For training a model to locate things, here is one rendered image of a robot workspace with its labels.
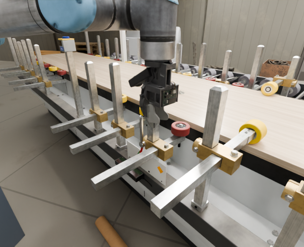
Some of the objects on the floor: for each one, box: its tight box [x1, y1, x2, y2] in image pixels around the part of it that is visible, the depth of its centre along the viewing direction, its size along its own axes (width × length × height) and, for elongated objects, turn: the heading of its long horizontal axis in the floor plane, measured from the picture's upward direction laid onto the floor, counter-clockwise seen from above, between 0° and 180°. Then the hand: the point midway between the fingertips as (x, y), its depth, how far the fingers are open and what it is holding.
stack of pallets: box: [59, 42, 105, 56], centre depth 607 cm, size 116×82×82 cm
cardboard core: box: [95, 216, 128, 247], centre depth 125 cm, size 30×8×8 cm, turn 43°
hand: (152, 123), depth 60 cm, fingers closed
